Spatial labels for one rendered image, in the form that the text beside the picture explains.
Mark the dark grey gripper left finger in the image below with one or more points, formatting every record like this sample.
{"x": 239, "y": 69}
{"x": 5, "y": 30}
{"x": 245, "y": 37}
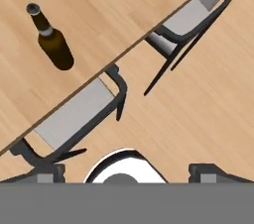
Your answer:
{"x": 49, "y": 175}

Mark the dark grey chair grey seat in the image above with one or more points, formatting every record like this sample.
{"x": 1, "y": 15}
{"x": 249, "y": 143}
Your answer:
{"x": 188, "y": 20}
{"x": 77, "y": 115}

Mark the white and black round object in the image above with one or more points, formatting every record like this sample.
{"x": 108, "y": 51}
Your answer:
{"x": 125, "y": 167}

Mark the brown glass bottle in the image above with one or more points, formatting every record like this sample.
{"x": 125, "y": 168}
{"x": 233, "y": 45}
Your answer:
{"x": 54, "y": 45}

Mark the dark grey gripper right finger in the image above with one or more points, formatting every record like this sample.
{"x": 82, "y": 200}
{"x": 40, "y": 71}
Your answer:
{"x": 206, "y": 175}

